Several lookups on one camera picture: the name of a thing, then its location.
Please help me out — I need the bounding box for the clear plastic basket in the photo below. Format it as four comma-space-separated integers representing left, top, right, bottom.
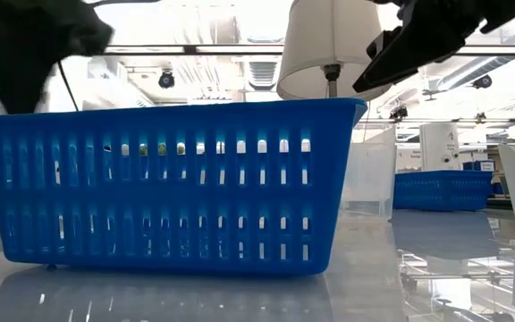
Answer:
340, 128, 398, 221

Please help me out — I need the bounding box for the black ceiling camera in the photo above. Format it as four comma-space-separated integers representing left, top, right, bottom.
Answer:
157, 70, 177, 90
471, 73, 494, 90

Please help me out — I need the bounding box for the black overhead frame bar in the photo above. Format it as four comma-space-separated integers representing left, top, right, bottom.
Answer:
104, 43, 515, 56

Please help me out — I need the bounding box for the white cylindrical column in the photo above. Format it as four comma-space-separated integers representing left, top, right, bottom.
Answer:
418, 122, 460, 173

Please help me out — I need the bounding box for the thin black frame bar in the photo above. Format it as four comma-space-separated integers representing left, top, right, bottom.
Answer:
358, 117, 515, 125

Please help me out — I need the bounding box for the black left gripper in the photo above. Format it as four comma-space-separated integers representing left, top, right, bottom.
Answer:
0, 0, 114, 115

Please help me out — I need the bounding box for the blue labelled box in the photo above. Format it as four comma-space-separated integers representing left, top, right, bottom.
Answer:
461, 159, 496, 173

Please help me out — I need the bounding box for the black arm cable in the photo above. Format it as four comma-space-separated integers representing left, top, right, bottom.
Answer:
55, 60, 80, 113

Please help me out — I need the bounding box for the black ceiling track light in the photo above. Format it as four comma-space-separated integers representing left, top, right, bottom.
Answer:
388, 105, 409, 121

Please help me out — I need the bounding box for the green potted artificial plant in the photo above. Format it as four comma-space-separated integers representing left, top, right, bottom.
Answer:
139, 142, 186, 157

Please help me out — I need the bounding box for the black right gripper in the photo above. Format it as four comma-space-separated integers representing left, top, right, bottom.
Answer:
352, 0, 515, 94

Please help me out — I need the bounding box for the blue slotted plastic basket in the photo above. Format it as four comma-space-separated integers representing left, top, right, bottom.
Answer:
393, 169, 494, 213
0, 97, 369, 276

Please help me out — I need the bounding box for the table lamp white shade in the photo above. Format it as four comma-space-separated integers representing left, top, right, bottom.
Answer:
276, 0, 393, 102

